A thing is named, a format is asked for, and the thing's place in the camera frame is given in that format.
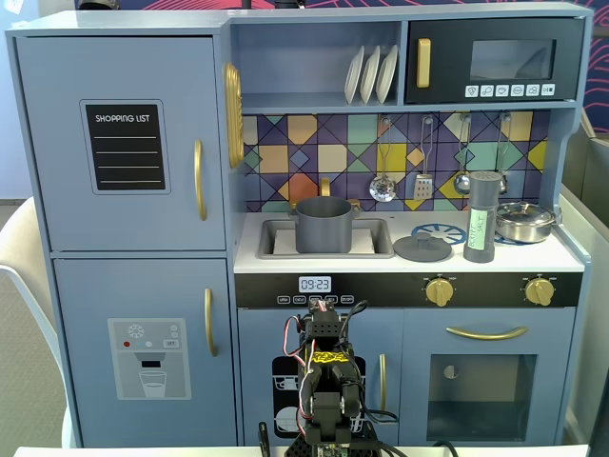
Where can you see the digital clock display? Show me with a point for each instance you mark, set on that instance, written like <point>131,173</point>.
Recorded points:
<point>315,284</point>

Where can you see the rounded blue gray desk divider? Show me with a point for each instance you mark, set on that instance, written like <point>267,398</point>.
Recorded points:
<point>590,214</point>

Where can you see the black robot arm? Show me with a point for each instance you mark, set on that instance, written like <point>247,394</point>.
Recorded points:
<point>328,409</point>

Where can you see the gray toy sink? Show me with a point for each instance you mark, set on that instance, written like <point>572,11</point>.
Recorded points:
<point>266,238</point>

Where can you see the black toy microwave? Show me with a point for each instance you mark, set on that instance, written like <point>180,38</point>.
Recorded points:
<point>447,57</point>

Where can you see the colourful tile backsplash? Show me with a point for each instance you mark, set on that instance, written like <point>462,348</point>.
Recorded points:
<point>333,157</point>

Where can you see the gray salt shaker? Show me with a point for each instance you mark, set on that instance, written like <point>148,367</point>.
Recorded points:
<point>480,200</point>

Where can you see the blue dishwasher door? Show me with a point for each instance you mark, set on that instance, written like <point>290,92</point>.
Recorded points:
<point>257,333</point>

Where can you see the steel slotted spatula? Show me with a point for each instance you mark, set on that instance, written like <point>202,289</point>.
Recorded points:
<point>423,188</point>

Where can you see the blue toy fridge cabinet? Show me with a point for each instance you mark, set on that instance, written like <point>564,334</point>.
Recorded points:
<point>57,143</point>

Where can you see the black shopping list board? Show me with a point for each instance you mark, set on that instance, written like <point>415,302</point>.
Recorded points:
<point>124,143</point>

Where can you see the gold toy phone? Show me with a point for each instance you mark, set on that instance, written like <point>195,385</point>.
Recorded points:
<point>233,114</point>

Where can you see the steel hanging spoon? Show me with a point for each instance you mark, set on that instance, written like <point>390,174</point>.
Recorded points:
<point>502,143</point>

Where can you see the steel slotted spoon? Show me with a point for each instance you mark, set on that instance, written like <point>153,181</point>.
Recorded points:
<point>382,188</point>

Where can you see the gold stove knob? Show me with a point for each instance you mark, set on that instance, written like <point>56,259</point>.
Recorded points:
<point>539,291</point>
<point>439,291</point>

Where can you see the gold toy faucet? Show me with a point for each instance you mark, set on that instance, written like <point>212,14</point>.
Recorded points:
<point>325,186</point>

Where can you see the gray pot lid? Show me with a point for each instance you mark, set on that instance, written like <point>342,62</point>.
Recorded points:
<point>422,248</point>

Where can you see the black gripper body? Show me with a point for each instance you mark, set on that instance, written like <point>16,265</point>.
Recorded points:
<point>324,311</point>

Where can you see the gray ice dispenser sticker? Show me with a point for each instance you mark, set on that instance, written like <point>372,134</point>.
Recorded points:
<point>150,362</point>

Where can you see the blue oven door with window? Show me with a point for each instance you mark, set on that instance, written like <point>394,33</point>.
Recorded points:
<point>418,343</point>

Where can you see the shiny steel pot with lid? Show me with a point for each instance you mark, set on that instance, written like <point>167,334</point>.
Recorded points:
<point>523,219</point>

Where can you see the steel ladle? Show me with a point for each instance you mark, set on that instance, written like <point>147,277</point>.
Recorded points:
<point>461,183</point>

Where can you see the black table clamp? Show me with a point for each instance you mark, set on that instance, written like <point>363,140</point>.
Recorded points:
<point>264,438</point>

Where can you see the black dishwasher sticker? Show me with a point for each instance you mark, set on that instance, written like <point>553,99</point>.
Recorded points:
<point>283,381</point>

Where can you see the black stove control panel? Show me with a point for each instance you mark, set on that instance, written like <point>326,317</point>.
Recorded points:
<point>380,290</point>

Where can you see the white toy plate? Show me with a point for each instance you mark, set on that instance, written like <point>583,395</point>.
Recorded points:
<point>354,76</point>
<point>387,76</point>
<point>370,76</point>

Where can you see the gray plastic pot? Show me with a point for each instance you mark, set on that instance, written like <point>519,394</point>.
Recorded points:
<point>323,228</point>

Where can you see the blue wooden toy kitchen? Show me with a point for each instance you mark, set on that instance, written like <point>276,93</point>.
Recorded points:
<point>314,66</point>

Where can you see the blue fridge door with dispenser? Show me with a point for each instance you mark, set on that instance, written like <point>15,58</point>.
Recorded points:
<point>85,295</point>

